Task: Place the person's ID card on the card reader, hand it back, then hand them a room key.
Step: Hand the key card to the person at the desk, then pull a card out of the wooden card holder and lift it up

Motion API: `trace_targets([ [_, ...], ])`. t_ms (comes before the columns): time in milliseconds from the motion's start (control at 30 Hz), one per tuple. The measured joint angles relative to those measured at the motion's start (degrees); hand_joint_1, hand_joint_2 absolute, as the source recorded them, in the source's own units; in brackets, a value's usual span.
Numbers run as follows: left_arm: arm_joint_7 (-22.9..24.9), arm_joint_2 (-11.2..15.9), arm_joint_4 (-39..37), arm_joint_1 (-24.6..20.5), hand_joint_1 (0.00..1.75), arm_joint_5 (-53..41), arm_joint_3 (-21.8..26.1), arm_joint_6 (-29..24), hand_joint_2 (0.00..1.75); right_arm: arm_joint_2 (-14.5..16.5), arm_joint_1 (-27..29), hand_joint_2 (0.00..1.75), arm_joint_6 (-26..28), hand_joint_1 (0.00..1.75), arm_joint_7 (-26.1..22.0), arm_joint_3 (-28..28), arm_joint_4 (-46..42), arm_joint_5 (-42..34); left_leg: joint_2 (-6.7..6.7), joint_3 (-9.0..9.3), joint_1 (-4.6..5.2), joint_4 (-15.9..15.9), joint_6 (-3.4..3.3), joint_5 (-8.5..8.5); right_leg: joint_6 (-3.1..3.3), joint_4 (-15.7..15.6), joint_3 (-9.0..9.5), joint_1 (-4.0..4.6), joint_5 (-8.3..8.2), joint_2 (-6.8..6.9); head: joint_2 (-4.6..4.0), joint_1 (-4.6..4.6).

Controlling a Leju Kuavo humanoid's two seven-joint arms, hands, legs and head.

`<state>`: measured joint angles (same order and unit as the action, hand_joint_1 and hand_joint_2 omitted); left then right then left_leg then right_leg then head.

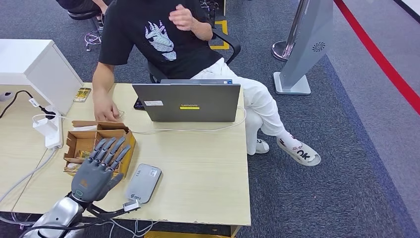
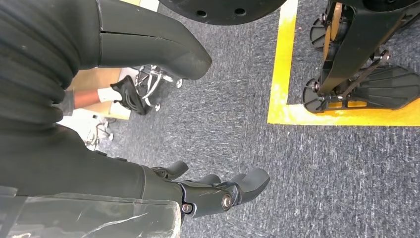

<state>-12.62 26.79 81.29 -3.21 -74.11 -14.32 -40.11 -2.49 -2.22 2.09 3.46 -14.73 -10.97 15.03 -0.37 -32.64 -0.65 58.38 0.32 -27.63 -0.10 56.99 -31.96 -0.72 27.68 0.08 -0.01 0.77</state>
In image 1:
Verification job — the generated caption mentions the white printed slipper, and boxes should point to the white printed slipper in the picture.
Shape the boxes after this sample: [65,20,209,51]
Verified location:
[276,136,321,167]
[255,138,270,155]

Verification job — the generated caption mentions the black stool with chrome base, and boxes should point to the black stool with chrome base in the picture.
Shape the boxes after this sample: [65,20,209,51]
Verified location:
[67,9,103,52]

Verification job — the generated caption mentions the black power cable with tag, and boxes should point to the black power cable with tag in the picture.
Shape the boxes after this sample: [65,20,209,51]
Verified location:
[0,89,57,120]

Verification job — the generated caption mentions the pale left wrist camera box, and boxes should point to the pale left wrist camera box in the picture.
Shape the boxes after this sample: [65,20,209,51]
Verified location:
[123,201,141,213]

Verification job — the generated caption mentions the white cables under desk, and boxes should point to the white cables under desk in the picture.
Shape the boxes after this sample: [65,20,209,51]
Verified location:
[65,218,158,238]

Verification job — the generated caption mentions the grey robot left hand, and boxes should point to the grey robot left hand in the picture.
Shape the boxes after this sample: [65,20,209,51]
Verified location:
[70,137,132,203]

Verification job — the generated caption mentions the wooden card organizer box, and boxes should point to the wooden card organizer box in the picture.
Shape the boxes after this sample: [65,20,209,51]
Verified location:
[63,120,137,178]

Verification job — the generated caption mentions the grey kiosk stand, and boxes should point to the grey kiosk stand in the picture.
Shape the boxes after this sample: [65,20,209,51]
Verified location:
[273,0,335,96]

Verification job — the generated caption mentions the person's right hand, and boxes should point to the person's right hand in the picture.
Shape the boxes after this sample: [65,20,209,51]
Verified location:
[93,94,120,123]

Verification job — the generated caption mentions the thick white power strip cable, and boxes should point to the thick white power strip cable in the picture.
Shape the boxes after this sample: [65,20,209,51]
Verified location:
[0,148,59,227]

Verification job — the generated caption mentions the yellow board under desk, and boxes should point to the yellow board under desk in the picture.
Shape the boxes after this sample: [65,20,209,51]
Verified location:
[144,231,238,238]

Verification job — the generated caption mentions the white cabinet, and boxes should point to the white cabinet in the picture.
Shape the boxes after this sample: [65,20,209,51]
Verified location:
[0,39,84,116]

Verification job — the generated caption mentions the seated bystander person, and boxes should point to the seated bystander person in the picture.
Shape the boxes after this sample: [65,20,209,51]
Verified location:
[55,0,109,28]

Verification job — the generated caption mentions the grey laptop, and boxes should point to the grey laptop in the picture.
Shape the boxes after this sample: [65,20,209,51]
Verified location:
[132,79,241,123]

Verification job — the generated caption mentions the black office chair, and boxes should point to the black office chair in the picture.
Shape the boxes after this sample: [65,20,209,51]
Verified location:
[144,29,242,84]

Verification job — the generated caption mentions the chrome stanchion post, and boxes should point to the chrome stanchion post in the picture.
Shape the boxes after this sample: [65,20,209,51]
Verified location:
[271,0,311,62]

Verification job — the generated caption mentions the white charger adapter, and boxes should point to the white charger adapter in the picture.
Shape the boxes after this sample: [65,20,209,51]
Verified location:
[32,114,60,140]

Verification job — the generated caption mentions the chrome chair base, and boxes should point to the chrome chair base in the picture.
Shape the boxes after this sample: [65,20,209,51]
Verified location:
[202,0,220,12]

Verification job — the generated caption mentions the person's left hand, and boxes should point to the person's left hand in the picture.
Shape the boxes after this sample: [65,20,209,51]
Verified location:
[168,3,195,32]

